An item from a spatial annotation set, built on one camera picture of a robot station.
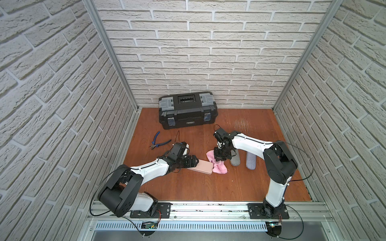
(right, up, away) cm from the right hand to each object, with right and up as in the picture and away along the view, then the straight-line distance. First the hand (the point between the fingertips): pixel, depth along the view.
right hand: (218, 159), depth 90 cm
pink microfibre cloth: (0, -3, -5) cm, 6 cm away
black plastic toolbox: (-20, +31, +5) cm, 37 cm away
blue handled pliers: (-42, +9, +8) cm, 44 cm away
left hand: (-14, 0, -2) cm, 14 cm away
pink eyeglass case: (-9, -3, -4) cm, 10 cm away
